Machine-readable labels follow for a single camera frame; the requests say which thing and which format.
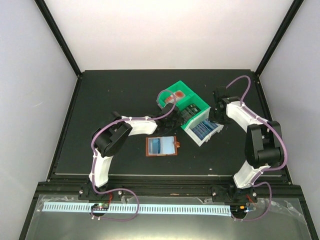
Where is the blue credit card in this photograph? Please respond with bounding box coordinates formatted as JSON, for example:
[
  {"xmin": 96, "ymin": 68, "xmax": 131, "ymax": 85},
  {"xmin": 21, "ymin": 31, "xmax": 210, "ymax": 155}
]
[
  {"xmin": 191, "ymin": 119, "xmax": 218, "ymax": 140},
  {"xmin": 148, "ymin": 138, "xmax": 162, "ymax": 155}
]

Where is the brown leather card holder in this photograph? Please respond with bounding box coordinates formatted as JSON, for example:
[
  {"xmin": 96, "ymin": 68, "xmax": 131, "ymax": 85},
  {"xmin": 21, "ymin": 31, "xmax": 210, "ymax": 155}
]
[{"xmin": 145, "ymin": 136, "xmax": 180, "ymax": 157}]

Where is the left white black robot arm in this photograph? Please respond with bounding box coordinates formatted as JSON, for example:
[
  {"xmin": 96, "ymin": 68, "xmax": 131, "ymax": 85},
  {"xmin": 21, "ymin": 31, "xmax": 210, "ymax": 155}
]
[{"xmin": 89, "ymin": 103, "xmax": 183, "ymax": 200}]

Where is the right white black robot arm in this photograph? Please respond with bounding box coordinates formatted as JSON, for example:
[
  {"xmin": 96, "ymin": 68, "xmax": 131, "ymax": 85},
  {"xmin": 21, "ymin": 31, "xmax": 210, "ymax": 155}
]
[{"xmin": 209, "ymin": 86, "xmax": 288, "ymax": 202}]

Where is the red patterned card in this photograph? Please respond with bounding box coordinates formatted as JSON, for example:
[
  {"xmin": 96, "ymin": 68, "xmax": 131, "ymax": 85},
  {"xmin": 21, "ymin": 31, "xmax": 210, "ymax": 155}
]
[{"xmin": 164, "ymin": 90, "xmax": 186, "ymax": 105}]

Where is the white bin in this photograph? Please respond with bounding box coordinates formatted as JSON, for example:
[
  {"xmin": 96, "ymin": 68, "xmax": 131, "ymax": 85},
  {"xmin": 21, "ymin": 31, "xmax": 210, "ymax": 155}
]
[{"xmin": 184, "ymin": 115, "xmax": 224, "ymax": 147}]

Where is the green bin middle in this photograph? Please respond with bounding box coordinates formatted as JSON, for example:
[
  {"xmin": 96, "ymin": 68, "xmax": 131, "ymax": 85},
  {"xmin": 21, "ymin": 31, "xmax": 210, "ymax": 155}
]
[{"xmin": 177, "ymin": 93, "xmax": 211, "ymax": 131}]

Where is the green bin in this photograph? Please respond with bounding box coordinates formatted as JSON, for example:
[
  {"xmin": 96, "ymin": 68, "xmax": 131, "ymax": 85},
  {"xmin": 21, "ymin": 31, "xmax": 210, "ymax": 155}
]
[
  {"xmin": 156, "ymin": 80, "xmax": 195, "ymax": 111},
  {"xmin": 177, "ymin": 93, "xmax": 211, "ymax": 131}
]

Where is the green bin left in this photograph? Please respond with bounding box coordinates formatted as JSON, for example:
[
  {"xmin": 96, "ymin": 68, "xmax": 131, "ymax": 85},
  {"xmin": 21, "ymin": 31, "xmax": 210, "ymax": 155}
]
[{"xmin": 156, "ymin": 80, "xmax": 195, "ymax": 111}]

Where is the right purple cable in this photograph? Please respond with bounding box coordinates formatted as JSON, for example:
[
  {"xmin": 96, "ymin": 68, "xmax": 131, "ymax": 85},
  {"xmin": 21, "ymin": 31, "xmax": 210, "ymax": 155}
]
[{"xmin": 226, "ymin": 75, "xmax": 288, "ymax": 223}]

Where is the purple cable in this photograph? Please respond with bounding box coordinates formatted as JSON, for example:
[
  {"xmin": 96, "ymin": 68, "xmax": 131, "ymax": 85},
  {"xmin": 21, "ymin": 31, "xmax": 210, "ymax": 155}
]
[
  {"xmin": 90, "ymin": 89, "xmax": 140, "ymax": 222},
  {"xmin": 226, "ymin": 75, "xmax": 288, "ymax": 223}
]

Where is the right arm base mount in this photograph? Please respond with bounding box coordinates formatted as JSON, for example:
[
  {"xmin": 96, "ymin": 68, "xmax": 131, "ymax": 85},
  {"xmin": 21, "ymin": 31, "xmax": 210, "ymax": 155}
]
[{"xmin": 210, "ymin": 185, "xmax": 257, "ymax": 204}]

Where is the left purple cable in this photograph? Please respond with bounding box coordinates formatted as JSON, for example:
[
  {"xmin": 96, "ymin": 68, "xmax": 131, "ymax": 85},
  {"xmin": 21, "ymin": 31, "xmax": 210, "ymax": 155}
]
[{"xmin": 90, "ymin": 89, "xmax": 140, "ymax": 222}]

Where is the black aluminium frame rail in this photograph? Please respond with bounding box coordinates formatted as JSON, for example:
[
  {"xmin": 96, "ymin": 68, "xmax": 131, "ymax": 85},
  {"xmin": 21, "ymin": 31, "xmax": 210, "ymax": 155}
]
[{"xmin": 19, "ymin": 176, "xmax": 318, "ymax": 240}]

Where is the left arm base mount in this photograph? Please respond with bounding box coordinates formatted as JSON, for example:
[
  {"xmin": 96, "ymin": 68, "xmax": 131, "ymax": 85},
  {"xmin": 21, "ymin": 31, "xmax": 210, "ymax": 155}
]
[{"xmin": 78, "ymin": 184, "xmax": 124, "ymax": 203}]

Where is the white slotted cable duct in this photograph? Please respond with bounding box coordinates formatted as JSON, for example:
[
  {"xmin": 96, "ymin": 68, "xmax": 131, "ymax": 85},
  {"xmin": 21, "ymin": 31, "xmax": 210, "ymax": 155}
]
[{"xmin": 41, "ymin": 202, "xmax": 231, "ymax": 217}]

